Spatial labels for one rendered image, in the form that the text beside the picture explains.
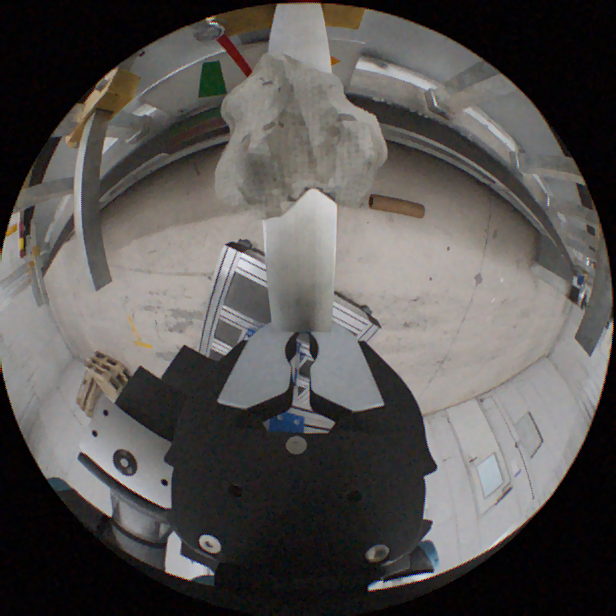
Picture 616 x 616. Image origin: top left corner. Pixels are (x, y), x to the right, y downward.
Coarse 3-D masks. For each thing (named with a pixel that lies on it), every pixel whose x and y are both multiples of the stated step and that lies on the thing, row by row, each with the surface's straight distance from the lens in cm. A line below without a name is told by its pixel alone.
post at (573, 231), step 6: (564, 222) 99; (564, 228) 99; (570, 228) 98; (576, 228) 98; (570, 234) 99; (576, 234) 98; (582, 234) 97; (588, 234) 97; (582, 240) 98; (588, 240) 97; (594, 240) 97; (594, 246) 97
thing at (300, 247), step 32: (288, 32) 15; (320, 32) 15; (320, 64) 11; (320, 192) 7; (288, 224) 7; (320, 224) 7; (288, 256) 8; (320, 256) 7; (288, 288) 8; (320, 288) 8; (288, 320) 9; (320, 320) 9
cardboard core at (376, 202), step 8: (376, 200) 92; (384, 200) 93; (392, 200) 96; (400, 200) 99; (376, 208) 93; (384, 208) 94; (392, 208) 95; (400, 208) 97; (408, 208) 99; (416, 208) 102; (424, 208) 105; (416, 216) 104
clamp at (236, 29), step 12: (228, 12) 23; (240, 12) 23; (252, 12) 23; (264, 12) 23; (324, 12) 23; (336, 12) 23; (348, 12) 23; (360, 12) 23; (228, 24) 24; (240, 24) 24; (252, 24) 24; (264, 24) 24; (336, 24) 24; (348, 24) 24; (228, 36) 25
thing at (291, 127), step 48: (240, 96) 8; (288, 96) 7; (336, 96) 8; (240, 144) 7; (288, 144) 7; (336, 144) 7; (384, 144) 8; (240, 192) 7; (288, 192) 7; (336, 192) 7
